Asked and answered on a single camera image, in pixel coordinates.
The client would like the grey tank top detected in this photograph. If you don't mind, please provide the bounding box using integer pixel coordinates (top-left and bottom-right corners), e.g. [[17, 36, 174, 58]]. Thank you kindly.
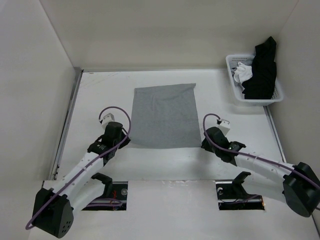
[[129, 83, 202, 149]]

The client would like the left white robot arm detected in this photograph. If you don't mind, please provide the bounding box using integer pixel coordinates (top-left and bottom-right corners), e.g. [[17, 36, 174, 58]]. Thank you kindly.
[[25, 121, 130, 239]]

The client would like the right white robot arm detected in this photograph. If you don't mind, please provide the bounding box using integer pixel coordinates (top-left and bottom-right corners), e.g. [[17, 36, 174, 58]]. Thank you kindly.
[[201, 127, 320, 218]]

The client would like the white tank top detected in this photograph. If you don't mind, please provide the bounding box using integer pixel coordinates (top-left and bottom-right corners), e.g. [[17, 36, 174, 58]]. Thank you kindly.
[[233, 62, 253, 84]]

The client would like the black tank top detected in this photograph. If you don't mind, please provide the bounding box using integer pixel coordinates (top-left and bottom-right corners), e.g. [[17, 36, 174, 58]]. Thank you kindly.
[[241, 36, 277, 100]]

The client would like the white plastic laundry basket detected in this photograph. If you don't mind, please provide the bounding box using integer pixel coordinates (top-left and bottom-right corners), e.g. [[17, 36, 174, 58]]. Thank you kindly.
[[225, 54, 284, 107]]

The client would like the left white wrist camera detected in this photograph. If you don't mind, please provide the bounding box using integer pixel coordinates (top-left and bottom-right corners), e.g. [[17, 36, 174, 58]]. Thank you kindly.
[[99, 113, 115, 130]]

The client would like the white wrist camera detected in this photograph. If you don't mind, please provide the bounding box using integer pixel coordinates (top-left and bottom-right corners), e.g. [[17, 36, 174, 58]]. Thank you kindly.
[[217, 119, 231, 136], [99, 113, 115, 130]]

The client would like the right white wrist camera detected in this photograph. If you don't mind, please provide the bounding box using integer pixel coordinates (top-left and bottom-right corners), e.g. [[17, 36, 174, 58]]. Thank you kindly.
[[217, 119, 231, 136]]

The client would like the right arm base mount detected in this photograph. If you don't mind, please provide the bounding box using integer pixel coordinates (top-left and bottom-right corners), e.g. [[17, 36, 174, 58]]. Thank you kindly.
[[215, 180, 265, 211]]

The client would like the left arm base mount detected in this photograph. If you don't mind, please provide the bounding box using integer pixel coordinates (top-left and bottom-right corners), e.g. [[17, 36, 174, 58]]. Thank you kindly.
[[83, 181, 129, 211]]

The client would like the left metal table rail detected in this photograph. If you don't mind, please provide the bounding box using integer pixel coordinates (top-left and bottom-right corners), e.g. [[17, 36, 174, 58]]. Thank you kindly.
[[48, 67, 84, 180]]

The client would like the metal table rail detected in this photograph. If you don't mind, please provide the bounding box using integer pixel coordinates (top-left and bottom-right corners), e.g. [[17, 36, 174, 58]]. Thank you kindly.
[[263, 106, 287, 163], [48, 67, 84, 180]]

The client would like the right metal table rail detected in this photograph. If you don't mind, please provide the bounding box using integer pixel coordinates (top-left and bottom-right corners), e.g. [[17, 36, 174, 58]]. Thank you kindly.
[[263, 106, 287, 163]]

